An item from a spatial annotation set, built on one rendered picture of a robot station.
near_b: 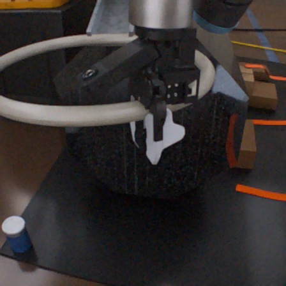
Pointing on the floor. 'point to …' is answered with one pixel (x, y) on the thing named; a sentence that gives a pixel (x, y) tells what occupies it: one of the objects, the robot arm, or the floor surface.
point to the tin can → (16, 233)
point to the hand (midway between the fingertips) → (143, 149)
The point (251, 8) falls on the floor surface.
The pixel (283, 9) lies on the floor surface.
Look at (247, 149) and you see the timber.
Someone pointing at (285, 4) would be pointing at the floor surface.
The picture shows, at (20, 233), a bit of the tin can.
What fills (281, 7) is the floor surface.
